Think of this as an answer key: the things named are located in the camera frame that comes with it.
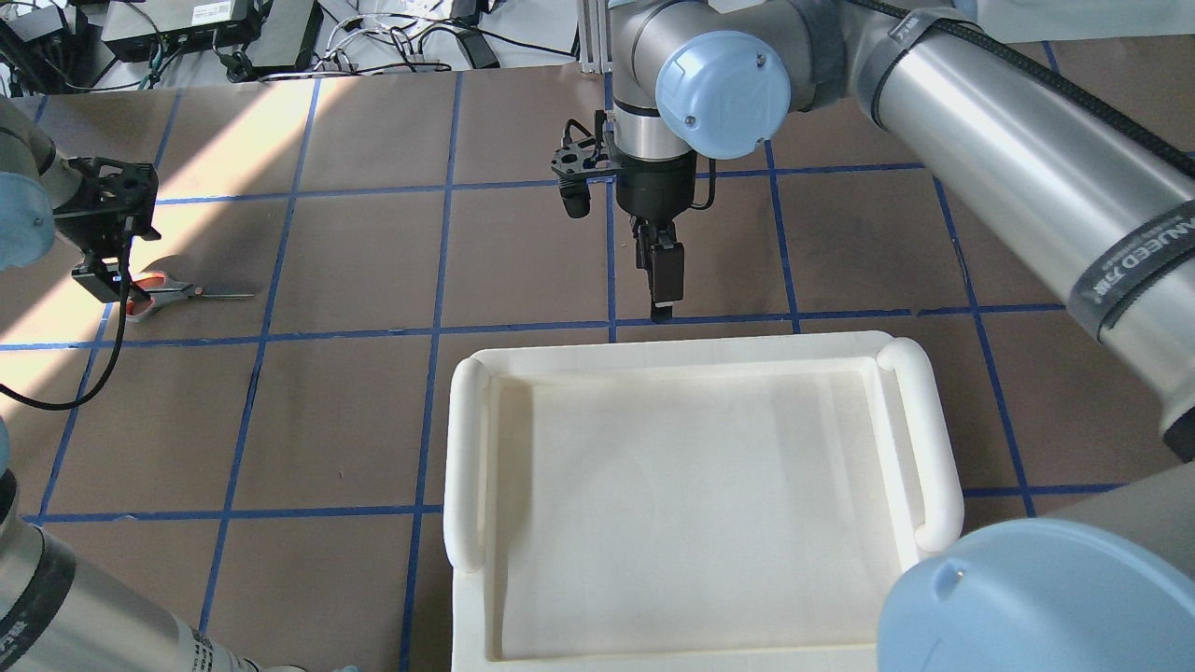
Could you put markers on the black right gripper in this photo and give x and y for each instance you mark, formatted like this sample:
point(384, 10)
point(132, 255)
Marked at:
point(655, 189)

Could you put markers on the grey orange scissors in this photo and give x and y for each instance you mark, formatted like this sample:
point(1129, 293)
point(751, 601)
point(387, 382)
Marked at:
point(162, 291)

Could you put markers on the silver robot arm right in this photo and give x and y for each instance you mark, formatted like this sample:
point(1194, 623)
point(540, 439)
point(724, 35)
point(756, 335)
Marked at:
point(1097, 206)

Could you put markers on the black power adapter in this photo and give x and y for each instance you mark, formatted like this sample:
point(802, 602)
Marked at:
point(287, 41)

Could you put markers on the aluminium frame post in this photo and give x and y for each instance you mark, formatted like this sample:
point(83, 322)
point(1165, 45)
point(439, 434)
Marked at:
point(595, 37)

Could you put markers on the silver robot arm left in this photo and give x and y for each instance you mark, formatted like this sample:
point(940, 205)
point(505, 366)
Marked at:
point(152, 423)

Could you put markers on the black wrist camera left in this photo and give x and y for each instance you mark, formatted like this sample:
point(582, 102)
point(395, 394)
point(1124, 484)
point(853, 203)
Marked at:
point(113, 204)

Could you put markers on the white plastic tray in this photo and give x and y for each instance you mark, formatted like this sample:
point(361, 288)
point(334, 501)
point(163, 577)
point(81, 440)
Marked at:
point(695, 505)

